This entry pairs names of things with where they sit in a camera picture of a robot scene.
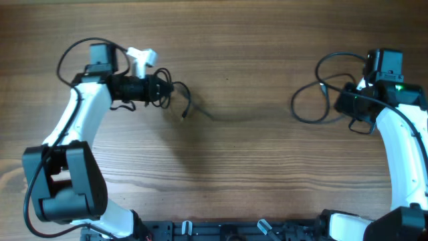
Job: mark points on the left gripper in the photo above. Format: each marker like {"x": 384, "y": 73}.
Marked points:
{"x": 158, "y": 88}

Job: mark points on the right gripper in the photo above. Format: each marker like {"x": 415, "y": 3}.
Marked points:
{"x": 345, "y": 101}

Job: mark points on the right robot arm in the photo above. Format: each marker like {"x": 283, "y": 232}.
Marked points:
{"x": 398, "y": 110}

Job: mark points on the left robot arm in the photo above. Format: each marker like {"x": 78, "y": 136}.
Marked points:
{"x": 64, "y": 182}

